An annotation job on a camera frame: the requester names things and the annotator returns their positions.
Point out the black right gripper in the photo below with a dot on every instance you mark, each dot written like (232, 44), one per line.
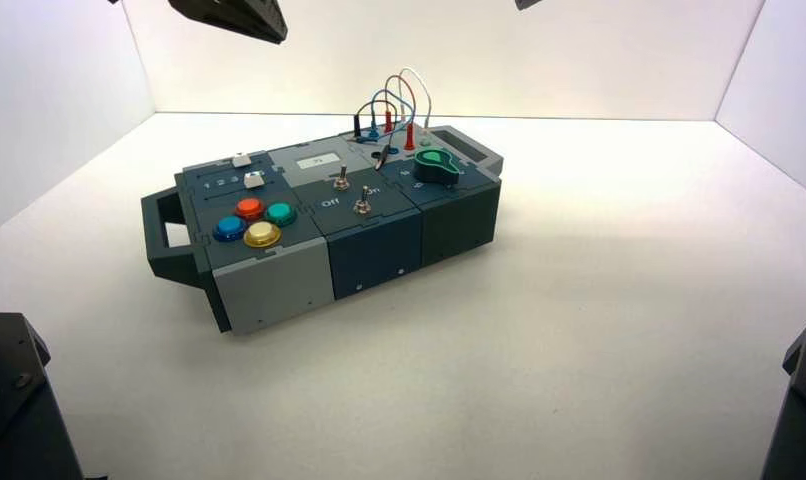
(526, 2)

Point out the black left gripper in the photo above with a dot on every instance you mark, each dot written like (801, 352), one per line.
(237, 16)

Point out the white slider knob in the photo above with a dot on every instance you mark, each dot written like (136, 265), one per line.
(253, 180)
(242, 160)

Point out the small white display screen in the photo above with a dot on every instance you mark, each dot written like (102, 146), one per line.
(317, 162)

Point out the green rotary knob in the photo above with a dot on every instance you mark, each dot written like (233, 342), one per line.
(436, 167)

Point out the orange round push button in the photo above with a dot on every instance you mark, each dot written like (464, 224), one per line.
(250, 208)

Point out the green round push button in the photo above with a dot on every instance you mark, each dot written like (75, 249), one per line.
(280, 213)

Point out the blue round push button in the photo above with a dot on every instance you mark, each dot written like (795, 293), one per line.
(230, 228)

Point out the yellow round push button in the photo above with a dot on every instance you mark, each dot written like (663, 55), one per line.
(262, 234)

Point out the dark modular control box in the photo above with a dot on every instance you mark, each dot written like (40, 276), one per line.
(370, 245)

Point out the metal toggle switch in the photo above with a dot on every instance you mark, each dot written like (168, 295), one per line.
(362, 202)
(341, 180)

